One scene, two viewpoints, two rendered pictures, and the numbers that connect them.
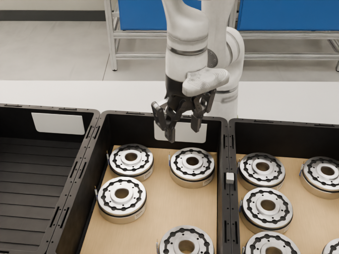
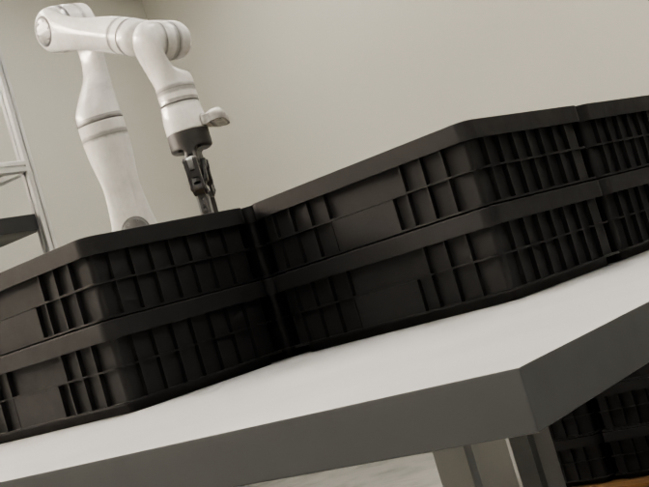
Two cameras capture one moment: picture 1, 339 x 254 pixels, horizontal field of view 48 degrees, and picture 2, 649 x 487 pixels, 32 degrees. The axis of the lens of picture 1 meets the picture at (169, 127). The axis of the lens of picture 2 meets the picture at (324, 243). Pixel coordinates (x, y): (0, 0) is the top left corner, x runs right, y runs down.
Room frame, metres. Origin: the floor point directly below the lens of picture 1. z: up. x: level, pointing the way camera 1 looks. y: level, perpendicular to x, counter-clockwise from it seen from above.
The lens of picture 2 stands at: (-0.71, 1.49, 0.77)
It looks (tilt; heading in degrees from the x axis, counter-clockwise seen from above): 3 degrees up; 306
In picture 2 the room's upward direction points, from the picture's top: 17 degrees counter-clockwise
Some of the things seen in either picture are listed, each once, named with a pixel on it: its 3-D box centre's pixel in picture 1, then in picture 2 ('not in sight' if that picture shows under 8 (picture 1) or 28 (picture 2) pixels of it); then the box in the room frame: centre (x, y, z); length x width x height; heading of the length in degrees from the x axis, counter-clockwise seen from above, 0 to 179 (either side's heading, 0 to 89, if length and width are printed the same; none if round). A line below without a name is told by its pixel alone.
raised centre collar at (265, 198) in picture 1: (267, 205); not in sight; (0.48, -0.20, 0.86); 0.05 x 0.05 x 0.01
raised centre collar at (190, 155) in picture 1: (192, 162); not in sight; (0.61, -0.05, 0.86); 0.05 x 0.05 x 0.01
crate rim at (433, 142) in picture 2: not in sight; (413, 163); (0.11, 0.07, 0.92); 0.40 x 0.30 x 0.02; 174
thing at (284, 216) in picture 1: (267, 207); not in sight; (0.48, -0.20, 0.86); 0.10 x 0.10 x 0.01
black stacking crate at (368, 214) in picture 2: not in sight; (423, 197); (0.11, 0.07, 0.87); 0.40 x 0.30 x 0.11; 174
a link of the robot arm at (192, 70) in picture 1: (192, 60); (192, 113); (0.57, -0.04, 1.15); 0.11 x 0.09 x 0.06; 32
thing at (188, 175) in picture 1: (192, 163); not in sight; (0.61, -0.05, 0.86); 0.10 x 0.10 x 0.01
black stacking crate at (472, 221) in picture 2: not in sight; (445, 269); (0.11, 0.07, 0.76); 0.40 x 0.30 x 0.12; 174
